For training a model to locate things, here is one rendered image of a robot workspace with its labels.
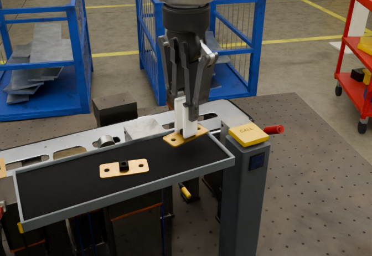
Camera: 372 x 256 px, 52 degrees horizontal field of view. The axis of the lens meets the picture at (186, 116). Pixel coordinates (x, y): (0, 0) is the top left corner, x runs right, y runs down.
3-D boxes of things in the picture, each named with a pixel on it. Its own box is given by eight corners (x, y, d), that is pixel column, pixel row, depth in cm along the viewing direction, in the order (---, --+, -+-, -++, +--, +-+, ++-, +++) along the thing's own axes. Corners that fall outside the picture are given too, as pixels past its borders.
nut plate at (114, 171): (146, 159, 70) (145, 154, 70) (149, 172, 67) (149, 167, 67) (99, 165, 69) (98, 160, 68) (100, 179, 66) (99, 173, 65)
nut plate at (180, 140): (196, 123, 75) (196, 118, 75) (209, 132, 73) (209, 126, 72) (161, 138, 71) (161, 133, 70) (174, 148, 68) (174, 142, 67)
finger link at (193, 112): (194, 91, 66) (206, 97, 64) (194, 117, 69) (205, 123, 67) (187, 94, 66) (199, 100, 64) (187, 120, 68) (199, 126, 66)
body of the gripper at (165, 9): (222, 3, 59) (220, 60, 63) (186, -7, 64) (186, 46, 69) (184, 11, 55) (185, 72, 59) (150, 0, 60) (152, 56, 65)
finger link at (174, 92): (175, 40, 62) (169, 37, 62) (171, 100, 68) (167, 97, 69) (193, 35, 64) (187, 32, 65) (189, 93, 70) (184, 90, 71)
